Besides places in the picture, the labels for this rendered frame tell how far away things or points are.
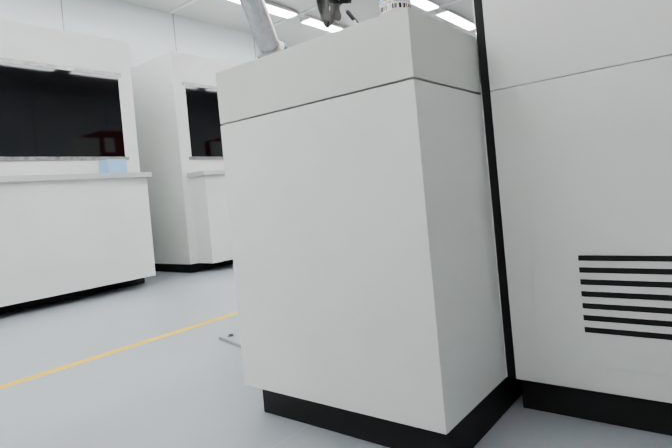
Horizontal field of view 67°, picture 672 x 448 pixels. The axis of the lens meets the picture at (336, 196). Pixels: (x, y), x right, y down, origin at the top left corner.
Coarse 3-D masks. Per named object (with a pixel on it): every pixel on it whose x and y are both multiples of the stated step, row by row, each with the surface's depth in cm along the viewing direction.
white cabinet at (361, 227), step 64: (256, 128) 133; (320, 128) 120; (384, 128) 108; (448, 128) 114; (256, 192) 135; (320, 192) 121; (384, 192) 109; (448, 192) 112; (256, 256) 136; (320, 256) 122; (384, 256) 110; (448, 256) 110; (256, 320) 138; (320, 320) 123; (384, 320) 112; (448, 320) 108; (256, 384) 139; (320, 384) 125; (384, 384) 113; (448, 384) 106; (512, 384) 134
